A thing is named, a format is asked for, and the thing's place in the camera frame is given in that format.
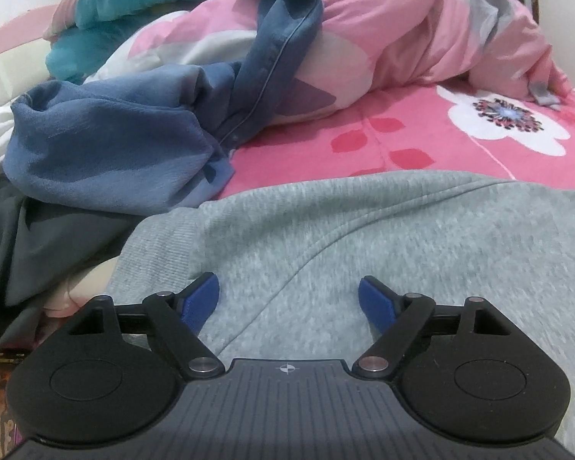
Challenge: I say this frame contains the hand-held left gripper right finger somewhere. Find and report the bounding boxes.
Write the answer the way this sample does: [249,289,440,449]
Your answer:
[353,275,511,379]

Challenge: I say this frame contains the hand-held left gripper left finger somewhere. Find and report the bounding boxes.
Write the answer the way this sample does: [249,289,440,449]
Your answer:
[69,272,223,379]

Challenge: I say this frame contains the grey pants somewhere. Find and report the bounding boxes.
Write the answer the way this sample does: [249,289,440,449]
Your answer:
[100,170,575,460]

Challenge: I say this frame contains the beige cloth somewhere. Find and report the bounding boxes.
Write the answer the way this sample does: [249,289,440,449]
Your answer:
[43,268,120,319]

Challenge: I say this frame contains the dark grey garment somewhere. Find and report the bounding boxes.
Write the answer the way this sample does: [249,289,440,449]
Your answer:
[0,177,145,350]

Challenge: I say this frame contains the blue garment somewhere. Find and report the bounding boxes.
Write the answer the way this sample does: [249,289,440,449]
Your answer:
[2,0,324,214]

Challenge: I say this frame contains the pink floral bed sheet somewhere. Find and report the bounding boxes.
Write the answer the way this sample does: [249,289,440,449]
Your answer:
[220,79,575,202]

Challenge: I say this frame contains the pink floral quilt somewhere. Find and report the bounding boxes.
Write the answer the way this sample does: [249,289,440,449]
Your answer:
[43,0,575,128]

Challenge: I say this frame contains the cream and pink headboard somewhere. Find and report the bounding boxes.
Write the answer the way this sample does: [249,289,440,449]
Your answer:
[0,7,61,111]

